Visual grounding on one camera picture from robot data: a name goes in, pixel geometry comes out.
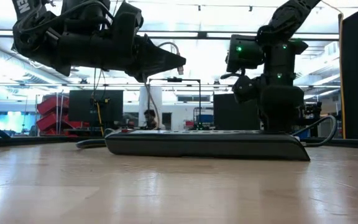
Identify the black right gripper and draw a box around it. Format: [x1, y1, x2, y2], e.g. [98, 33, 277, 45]
[231, 39, 310, 133]

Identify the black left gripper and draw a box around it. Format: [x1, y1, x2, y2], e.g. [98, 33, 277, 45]
[57, 1, 186, 83]

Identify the white USB cable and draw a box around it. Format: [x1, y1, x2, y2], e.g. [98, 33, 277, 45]
[141, 41, 185, 130]

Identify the black power strip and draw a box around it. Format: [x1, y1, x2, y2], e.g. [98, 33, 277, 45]
[104, 129, 311, 162]

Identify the black robot workstation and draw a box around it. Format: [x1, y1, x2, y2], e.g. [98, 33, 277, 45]
[296, 101, 323, 131]

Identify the white pillar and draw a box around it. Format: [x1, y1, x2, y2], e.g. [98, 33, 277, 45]
[138, 86, 163, 130]

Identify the tall black screen panel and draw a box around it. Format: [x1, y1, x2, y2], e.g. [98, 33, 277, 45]
[213, 93, 262, 131]

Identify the person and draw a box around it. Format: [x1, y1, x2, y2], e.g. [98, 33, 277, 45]
[141, 108, 162, 130]

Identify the blue storage box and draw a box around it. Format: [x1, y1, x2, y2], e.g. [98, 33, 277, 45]
[196, 113, 214, 124]

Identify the wide black screen panel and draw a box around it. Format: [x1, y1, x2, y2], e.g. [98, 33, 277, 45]
[68, 89, 124, 129]

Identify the red plastic bin stack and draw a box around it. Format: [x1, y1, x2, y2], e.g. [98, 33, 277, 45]
[36, 94, 90, 137]

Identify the blue board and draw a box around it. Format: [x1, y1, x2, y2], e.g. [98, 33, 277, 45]
[0, 111, 37, 135]

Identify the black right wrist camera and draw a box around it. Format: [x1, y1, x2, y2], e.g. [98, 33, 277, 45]
[227, 34, 265, 74]

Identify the thin black stand frame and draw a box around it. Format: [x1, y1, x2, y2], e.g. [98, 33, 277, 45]
[147, 77, 203, 130]

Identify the yellow cable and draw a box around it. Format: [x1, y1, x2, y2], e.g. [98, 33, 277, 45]
[95, 98, 106, 137]

